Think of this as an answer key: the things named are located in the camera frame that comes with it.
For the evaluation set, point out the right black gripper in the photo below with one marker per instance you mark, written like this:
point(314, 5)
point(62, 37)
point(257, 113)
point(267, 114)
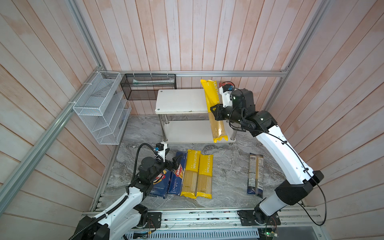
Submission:
point(219, 109)

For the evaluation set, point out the black mesh wall basket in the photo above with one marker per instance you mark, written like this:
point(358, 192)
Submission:
point(144, 87)

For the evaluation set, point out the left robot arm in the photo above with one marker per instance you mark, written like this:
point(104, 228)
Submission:
point(127, 212)

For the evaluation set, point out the aluminium mounting rail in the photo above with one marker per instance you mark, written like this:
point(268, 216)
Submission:
point(193, 219)

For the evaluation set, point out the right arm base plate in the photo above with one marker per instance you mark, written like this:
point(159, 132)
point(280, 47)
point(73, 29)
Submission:
point(257, 218)

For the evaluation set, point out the yellow Pastatime spaghetti bag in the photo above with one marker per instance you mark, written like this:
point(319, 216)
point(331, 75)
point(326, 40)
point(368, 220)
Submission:
point(190, 178)
point(212, 99)
point(205, 174)

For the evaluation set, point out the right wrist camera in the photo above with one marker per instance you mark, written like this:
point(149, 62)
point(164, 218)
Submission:
point(225, 90)

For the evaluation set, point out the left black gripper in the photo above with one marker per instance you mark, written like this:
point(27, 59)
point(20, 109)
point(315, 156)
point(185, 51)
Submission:
point(175, 164)

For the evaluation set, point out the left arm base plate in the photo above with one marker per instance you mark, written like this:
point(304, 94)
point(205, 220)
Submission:
point(151, 220)

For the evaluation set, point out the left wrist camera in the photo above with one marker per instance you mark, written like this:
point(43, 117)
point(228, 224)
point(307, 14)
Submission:
point(160, 151)

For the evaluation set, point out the white wire mesh organizer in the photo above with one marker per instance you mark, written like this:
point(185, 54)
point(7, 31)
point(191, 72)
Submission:
point(103, 109)

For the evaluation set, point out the blue Barilla rigatoni box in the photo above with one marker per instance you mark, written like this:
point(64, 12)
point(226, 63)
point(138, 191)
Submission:
point(161, 184)

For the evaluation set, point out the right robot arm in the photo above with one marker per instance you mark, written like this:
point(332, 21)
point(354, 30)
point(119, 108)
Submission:
point(300, 178)

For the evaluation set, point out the white two-tier shelf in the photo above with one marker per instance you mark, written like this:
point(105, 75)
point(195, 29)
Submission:
point(184, 116)

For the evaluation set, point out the dark blue spaghetti bag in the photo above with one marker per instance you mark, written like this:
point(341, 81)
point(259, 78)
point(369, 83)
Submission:
point(256, 175)

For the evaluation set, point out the blue Barilla spaghetti box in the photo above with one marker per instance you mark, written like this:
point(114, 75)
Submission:
point(176, 181)

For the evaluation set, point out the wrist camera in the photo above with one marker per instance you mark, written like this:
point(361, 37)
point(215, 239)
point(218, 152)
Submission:
point(225, 90)
point(160, 151)

